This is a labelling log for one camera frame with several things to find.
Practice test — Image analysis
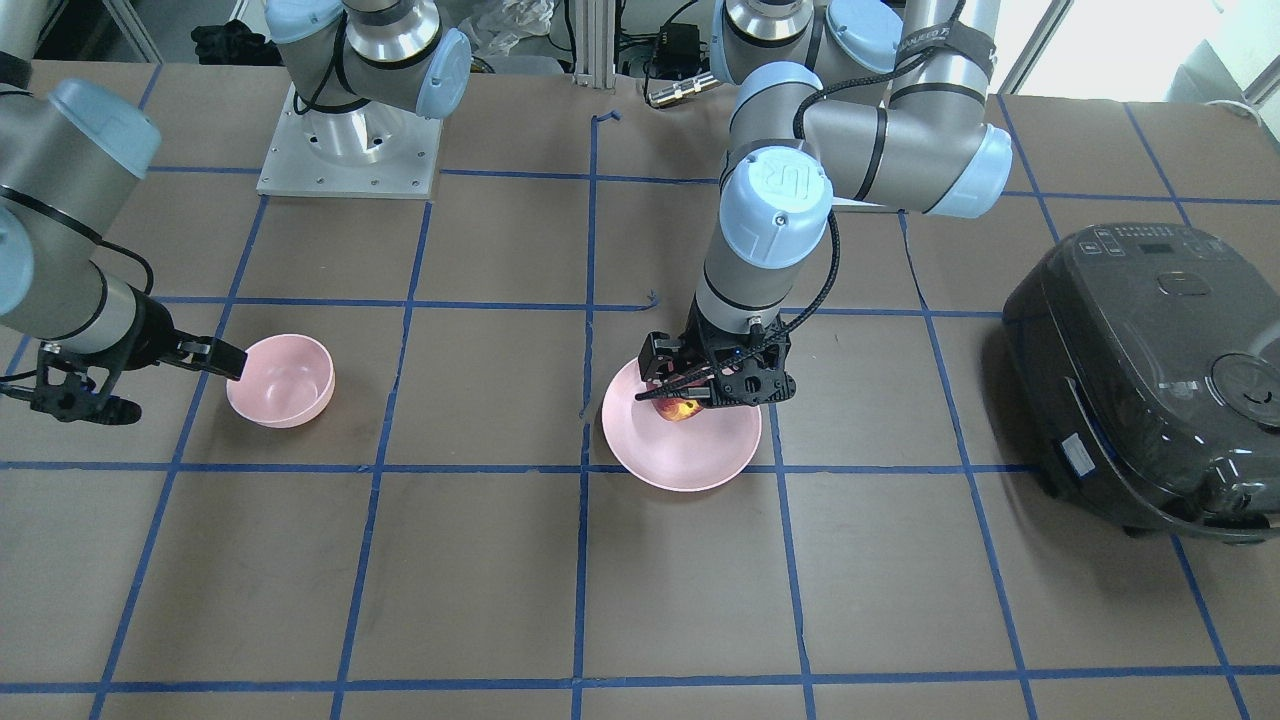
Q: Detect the black power adapter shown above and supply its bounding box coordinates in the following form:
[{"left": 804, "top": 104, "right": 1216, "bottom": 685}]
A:
[{"left": 653, "top": 22, "right": 701, "bottom": 67}]

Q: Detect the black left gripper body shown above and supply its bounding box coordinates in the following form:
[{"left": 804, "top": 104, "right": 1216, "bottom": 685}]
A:
[{"left": 680, "top": 305, "right": 797, "bottom": 407}]

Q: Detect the aluminium frame post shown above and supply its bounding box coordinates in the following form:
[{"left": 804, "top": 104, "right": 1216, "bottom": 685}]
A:
[{"left": 566, "top": 0, "right": 620, "bottom": 94}]

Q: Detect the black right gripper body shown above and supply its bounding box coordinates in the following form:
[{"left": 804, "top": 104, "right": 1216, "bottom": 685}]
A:
[{"left": 28, "top": 290, "right": 186, "bottom": 423}]

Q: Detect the dark grey rice cooker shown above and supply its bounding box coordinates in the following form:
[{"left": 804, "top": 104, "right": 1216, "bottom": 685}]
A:
[{"left": 1002, "top": 222, "right": 1279, "bottom": 544}]

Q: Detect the silver metal cylinder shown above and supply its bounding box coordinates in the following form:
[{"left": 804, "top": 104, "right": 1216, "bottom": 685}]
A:
[{"left": 644, "top": 72, "right": 721, "bottom": 109}]

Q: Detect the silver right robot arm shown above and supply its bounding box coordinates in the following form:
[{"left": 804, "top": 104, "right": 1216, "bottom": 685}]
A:
[{"left": 1, "top": 1, "right": 472, "bottom": 425}]

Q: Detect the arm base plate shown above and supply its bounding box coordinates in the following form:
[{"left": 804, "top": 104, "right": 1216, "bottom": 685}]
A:
[{"left": 256, "top": 87, "right": 443, "bottom": 200}]

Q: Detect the red apple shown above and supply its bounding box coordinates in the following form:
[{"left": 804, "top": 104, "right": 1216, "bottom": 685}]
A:
[{"left": 652, "top": 397, "right": 704, "bottom": 423}]

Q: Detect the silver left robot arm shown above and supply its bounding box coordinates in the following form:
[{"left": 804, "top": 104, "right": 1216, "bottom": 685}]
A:
[{"left": 637, "top": 1, "right": 1012, "bottom": 407}]

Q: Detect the pink bowl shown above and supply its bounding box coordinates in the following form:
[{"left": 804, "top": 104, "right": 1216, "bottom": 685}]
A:
[{"left": 225, "top": 334, "right": 337, "bottom": 429}]

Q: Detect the pink plate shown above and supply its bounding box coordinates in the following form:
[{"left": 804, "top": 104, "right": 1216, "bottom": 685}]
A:
[{"left": 600, "top": 359, "right": 763, "bottom": 492}]

